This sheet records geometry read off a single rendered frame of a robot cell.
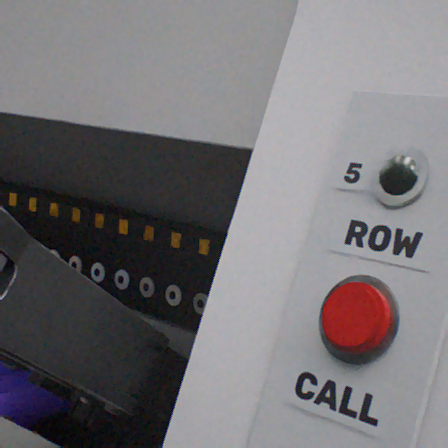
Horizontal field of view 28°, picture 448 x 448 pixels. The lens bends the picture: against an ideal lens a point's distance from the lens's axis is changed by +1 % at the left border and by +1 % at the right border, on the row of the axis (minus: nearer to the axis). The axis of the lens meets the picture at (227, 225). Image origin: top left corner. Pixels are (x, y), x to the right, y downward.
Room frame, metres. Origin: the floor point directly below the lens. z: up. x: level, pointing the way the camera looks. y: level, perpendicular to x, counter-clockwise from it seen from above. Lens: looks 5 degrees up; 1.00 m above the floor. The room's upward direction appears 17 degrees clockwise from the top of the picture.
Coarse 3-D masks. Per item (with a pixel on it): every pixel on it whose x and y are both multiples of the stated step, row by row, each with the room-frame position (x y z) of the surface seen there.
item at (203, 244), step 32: (0, 192) 0.57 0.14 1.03; (32, 192) 0.55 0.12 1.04; (32, 224) 0.55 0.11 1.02; (64, 224) 0.53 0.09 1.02; (96, 224) 0.51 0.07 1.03; (128, 224) 0.49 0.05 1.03; (160, 224) 0.48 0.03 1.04; (64, 256) 0.54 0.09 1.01; (96, 256) 0.52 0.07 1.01; (128, 256) 0.50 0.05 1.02; (160, 256) 0.48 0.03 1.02; (192, 256) 0.46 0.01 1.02; (128, 288) 0.50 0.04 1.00; (160, 288) 0.48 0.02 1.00; (192, 288) 0.47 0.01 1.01; (192, 320) 0.47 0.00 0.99
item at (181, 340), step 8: (136, 312) 0.49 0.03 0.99; (152, 320) 0.48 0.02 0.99; (160, 320) 0.48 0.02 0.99; (160, 328) 0.48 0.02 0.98; (168, 328) 0.47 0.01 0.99; (176, 328) 0.47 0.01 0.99; (184, 328) 0.47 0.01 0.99; (168, 336) 0.47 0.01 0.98; (176, 336) 0.47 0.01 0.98; (184, 336) 0.47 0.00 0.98; (192, 336) 0.46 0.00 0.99; (168, 344) 0.47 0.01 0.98; (176, 344) 0.47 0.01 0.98; (184, 344) 0.47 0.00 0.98; (192, 344) 0.46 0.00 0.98; (176, 352) 0.47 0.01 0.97; (184, 352) 0.47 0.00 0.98
